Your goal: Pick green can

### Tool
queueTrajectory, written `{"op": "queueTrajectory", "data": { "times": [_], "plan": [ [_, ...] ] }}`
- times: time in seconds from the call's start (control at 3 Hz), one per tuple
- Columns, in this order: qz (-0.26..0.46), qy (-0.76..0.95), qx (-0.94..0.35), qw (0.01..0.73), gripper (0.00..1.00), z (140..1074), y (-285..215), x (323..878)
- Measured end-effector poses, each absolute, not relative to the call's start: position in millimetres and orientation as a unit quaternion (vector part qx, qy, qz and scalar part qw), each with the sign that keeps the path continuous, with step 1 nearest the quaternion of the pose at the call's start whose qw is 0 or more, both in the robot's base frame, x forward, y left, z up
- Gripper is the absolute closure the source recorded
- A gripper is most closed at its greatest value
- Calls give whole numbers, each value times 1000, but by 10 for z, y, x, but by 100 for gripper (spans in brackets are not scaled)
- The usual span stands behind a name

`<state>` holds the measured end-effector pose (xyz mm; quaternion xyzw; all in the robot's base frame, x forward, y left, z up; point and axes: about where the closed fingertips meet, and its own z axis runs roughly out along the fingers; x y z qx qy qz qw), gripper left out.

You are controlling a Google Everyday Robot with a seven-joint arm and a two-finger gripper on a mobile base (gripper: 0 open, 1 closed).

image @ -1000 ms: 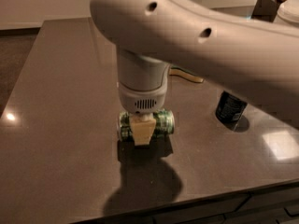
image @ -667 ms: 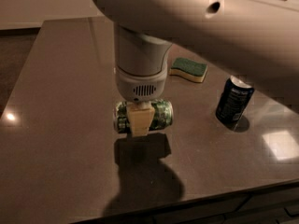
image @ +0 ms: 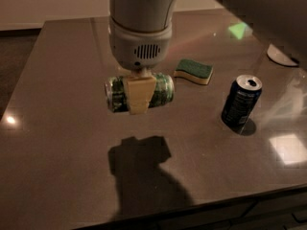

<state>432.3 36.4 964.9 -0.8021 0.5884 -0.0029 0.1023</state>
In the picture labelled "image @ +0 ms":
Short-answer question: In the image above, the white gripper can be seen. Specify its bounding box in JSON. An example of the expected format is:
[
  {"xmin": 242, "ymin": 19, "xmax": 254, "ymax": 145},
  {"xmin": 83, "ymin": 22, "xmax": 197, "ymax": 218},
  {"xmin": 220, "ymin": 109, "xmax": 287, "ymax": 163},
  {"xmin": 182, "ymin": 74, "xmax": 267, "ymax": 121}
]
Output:
[{"xmin": 109, "ymin": 16, "xmax": 172, "ymax": 115}]

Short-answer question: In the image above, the green soda can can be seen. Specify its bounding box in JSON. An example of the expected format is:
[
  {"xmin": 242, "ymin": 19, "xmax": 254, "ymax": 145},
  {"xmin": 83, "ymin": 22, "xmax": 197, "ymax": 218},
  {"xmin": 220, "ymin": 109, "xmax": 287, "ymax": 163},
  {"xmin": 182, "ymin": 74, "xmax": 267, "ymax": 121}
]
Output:
[{"xmin": 105, "ymin": 73, "xmax": 175, "ymax": 113}]

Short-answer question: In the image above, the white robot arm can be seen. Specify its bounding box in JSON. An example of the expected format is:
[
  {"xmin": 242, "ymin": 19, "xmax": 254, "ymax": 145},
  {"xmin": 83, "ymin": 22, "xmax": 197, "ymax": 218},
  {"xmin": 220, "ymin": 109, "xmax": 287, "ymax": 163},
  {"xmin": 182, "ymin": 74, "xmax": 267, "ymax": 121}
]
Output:
[{"xmin": 108, "ymin": 0, "xmax": 307, "ymax": 114}]

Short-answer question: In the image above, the dark blue soda can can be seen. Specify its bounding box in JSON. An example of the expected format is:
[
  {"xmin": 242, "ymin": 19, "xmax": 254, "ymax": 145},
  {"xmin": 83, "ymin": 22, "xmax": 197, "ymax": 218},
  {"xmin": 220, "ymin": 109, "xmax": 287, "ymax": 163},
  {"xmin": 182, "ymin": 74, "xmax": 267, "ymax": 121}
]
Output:
[{"xmin": 222, "ymin": 75, "xmax": 262, "ymax": 127}]

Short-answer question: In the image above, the green and yellow sponge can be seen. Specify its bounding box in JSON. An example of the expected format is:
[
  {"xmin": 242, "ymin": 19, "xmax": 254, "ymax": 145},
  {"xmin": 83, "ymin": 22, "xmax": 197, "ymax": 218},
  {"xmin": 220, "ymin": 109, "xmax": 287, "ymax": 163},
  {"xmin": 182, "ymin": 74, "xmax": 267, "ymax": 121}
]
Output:
[{"xmin": 174, "ymin": 58, "xmax": 213, "ymax": 85}]

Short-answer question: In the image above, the white round base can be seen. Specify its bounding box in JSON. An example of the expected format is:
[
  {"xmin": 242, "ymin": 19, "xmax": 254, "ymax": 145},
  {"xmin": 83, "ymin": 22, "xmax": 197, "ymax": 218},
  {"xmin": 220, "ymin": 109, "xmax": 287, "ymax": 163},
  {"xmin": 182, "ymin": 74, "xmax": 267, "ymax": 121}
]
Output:
[{"xmin": 267, "ymin": 44, "xmax": 299, "ymax": 67}]

